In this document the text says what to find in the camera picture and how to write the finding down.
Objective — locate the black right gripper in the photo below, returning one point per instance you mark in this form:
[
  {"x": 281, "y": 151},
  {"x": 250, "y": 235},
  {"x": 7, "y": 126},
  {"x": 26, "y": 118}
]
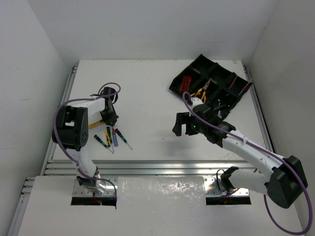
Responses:
[{"x": 183, "y": 118}]

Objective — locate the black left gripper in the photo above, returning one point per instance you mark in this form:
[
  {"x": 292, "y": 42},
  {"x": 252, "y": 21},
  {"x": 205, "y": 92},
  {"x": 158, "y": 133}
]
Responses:
[{"x": 110, "y": 116}]

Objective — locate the large yellow utility knife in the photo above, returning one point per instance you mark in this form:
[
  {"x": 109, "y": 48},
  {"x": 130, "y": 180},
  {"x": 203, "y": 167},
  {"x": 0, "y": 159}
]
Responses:
[{"x": 95, "y": 124}]

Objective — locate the Pro'sKit black green screwdriver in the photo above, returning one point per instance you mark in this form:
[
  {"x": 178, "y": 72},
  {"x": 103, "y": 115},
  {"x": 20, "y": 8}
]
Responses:
[{"x": 122, "y": 137}]

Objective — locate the yellow needle-nose pliers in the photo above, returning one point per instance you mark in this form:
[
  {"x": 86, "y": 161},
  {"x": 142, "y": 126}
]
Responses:
[{"x": 201, "y": 93}]

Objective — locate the red black folding saw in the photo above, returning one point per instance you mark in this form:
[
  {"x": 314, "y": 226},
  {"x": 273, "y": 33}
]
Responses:
[{"x": 185, "y": 84}]

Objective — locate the blue red screwdriver large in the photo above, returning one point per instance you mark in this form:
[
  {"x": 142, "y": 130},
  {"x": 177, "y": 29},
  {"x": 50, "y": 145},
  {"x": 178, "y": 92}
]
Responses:
[{"x": 245, "y": 87}]

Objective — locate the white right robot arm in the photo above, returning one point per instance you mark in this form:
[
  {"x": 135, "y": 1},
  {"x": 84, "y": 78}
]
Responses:
[{"x": 282, "y": 179}]

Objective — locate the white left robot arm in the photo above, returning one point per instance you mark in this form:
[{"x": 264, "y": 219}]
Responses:
[{"x": 71, "y": 131}]

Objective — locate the small yellow utility knife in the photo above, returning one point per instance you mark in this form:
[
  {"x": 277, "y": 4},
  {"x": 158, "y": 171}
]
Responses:
[{"x": 107, "y": 138}]

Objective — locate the black green precision screwdriver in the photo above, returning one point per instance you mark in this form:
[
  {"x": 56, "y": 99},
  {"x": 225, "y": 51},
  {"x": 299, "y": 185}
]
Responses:
[{"x": 100, "y": 141}]

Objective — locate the black compartment tray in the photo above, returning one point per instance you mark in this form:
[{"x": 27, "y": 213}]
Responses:
[{"x": 201, "y": 70}]

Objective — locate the white front cover board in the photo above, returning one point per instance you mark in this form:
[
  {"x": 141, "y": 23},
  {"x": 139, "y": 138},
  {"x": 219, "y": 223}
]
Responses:
[{"x": 147, "y": 206}]

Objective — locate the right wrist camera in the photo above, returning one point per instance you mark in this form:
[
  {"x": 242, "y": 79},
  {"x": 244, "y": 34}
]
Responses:
[{"x": 195, "y": 101}]

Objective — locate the aluminium rail frame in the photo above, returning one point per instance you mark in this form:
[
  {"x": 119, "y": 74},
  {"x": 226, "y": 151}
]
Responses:
[{"x": 147, "y": 111}]

